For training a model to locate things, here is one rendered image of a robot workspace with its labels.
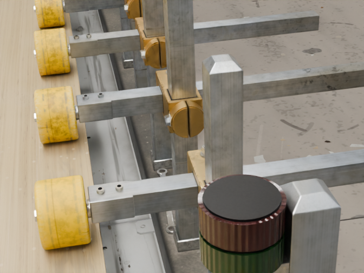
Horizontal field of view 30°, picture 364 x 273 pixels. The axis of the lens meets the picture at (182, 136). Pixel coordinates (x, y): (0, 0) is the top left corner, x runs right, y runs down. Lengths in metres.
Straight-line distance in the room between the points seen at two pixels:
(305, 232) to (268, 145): 2.29
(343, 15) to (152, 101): 3.24
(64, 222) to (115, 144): 0.81
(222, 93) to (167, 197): 0.16
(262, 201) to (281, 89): 0.60
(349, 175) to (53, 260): 0.36
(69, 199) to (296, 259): 0.34
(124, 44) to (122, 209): 0.51
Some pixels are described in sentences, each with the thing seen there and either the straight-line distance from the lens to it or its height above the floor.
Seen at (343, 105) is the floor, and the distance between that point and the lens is 3.11.
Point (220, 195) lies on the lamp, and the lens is 0.47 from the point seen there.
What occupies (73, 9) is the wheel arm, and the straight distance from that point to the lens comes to 1.46.
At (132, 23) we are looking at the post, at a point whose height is 0.91.
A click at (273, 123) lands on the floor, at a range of 2.93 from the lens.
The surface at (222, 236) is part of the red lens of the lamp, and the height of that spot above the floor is 1.12.
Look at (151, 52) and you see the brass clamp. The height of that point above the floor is 0.95.
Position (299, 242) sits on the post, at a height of 1.10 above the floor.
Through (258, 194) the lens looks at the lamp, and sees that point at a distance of 0.47.
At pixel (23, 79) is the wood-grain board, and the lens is 1.25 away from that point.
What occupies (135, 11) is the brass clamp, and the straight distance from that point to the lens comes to 1.41.
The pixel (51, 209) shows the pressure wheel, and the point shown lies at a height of 0.97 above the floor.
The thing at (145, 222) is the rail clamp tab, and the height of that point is 0.62.
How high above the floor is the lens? 1.40
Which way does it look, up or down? 30 degrees down
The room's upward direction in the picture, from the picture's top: 3 degrees counter-clockwise
